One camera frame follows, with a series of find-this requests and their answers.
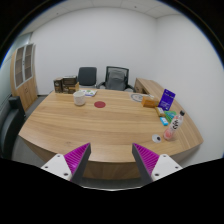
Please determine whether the wooden side cabinet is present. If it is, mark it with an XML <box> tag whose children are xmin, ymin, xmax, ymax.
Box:
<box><xmin>133</xmin><ymin>77</ymin><xmax>165</xmax><ymax>100</ymax></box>

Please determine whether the black mesh office chair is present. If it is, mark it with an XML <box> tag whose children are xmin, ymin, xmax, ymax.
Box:
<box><xmin>98</xmin><ymin>65</ymin><xmax>135</xmax><ymax>93</ymax></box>

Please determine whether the wooden glass-door shelf cabinet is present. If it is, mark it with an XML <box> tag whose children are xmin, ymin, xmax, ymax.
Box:
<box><xmin>9</xmin><ymin>42</ymin><xmax>39</xmax><ymax>111</ymax></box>

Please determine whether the white printed booklet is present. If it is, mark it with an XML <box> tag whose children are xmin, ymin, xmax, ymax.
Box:
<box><xmin>80</xmin><ymin>88</ymin><xmax>98</xmax><ymax>98</ymax></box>

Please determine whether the small yellow packet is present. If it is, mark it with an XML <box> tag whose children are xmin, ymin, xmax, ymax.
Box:
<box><xmin>154</xmin><ymin>106</ymin><xmax>166</xmax><ymax>118</ymax></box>

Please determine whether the dark grey office chair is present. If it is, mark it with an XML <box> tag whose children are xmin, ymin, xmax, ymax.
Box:
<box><xmin>77</xmin><ymin>66</ymin><xmax>98</xmax><ymax>89</ymax></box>

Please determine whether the flat round red coaster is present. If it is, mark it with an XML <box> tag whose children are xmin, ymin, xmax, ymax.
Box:
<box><xmin>93</xmin><ymin>100</ymin><xmax>107</xmax><ymax>109</ymax></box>

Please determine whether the clear drink bottle black cap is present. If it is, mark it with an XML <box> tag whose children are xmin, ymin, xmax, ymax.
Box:
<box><xmin>163</xmin><ymin>109</ymin><xmax>186</xmax><ymax>142</ymax></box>

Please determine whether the black leather armchair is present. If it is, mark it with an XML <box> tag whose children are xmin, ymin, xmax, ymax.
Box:
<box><xmin>0</xmin><ymin>94</ymin><xmax>27</xmax><ymax>160</ymax></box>

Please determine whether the orange wooden box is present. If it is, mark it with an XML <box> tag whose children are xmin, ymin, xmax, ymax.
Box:
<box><xmin>141</xmin><ymin>96</ymin><xmax>159</xmax><ymax>109</ymax></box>

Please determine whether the white patterned paper cup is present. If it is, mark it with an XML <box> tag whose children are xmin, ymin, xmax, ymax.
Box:
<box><xmin>72</xmin><ymin>90</ymin><xmax>87</xmax><ymax>107</ymax></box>

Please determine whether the round silver cable grommet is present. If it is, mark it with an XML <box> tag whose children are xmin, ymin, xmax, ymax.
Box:
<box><xmin>151</xmin><ymin>133</ymin><xmax>163</xmax><ymax>144</ymax></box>

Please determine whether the dark brown flat box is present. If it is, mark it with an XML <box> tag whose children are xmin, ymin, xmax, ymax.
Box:
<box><xmin>53</xmin><ymin>77</ymin><xmax>65</xmax><ymax>94</ymax></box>

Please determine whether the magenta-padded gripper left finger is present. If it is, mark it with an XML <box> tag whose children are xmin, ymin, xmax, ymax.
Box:
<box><xmin>40</xmin><ymin>142</ymin><xmax>92</xmax><ymax>185</ymax></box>

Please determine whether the blue flat packet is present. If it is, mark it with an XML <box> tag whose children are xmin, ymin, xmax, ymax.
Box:
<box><xmin>159</xmin><ymin>116</ymin><xmax>170</xmax><ymax>127</ymax></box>

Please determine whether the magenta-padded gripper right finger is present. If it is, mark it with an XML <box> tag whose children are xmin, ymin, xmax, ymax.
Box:
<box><xmin>131</xmin><ymin>143</ymin><xmax>184</xmax><ymax>185</ymax></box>

